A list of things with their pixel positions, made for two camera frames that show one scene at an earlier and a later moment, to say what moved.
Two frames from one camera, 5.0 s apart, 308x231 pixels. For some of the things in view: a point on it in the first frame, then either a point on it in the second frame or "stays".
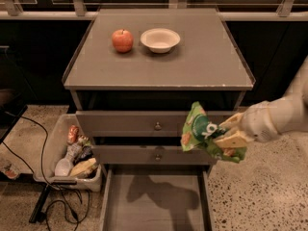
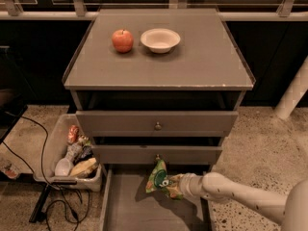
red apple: x=122 y=40 stays
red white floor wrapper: x=12 y=171 stays
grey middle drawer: x=149 y=154 stays
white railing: x=10 y=9 stays
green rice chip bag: x=198 y=132 → x=158 y=179
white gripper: x=259 y=121 → x=187 y=184
